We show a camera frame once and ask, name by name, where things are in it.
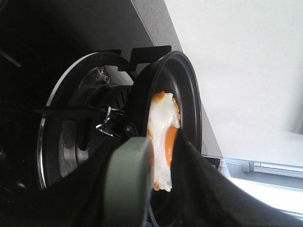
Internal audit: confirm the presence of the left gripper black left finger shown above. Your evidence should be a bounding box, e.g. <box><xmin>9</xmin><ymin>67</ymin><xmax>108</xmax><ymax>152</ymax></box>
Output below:
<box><xmin>0</xmin><ymin>145</ymin><xmax>117</xmax><ymax>227</ymax></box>

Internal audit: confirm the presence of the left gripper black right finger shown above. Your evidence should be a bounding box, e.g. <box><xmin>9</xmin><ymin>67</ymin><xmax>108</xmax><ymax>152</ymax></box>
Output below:
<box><xmin>171</xmin><ymin>129</ymin><xmax>303</xmax><ymax>227</ymax></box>

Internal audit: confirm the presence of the fried egg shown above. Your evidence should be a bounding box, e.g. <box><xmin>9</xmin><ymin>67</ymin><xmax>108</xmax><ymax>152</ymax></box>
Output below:
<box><xmin>147</xmin><ymin>91</ymin><xmax>181</xmax><ymax>192</ymax></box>

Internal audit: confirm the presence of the black frying pan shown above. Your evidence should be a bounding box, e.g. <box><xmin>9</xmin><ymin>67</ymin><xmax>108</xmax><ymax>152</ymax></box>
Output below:
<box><xmin>103</xmin><ymin>51</ymin><xmax>203</xmax><ymax>227</ymax></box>

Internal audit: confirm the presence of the black left burner pan support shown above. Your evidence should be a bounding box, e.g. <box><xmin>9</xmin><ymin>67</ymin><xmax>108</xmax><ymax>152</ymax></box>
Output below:
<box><xmin>35</xmin><ymin>45</ymin><xmax>171</xmax><ymax>189</ymax></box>

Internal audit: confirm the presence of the black glass gas cooktop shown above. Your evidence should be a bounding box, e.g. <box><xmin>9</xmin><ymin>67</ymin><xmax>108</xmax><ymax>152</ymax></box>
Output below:
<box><xmin>0</xmin><ymin>0</ymin><xmax>151</xmax><ymax>227</ymax></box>

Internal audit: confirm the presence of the silver wire pan reducer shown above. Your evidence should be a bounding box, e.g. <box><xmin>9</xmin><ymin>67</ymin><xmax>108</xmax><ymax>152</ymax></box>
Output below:
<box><xmin>95</xmin><ymin>105</ymin><xmax>125</xmax><ymax>138</ymax></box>

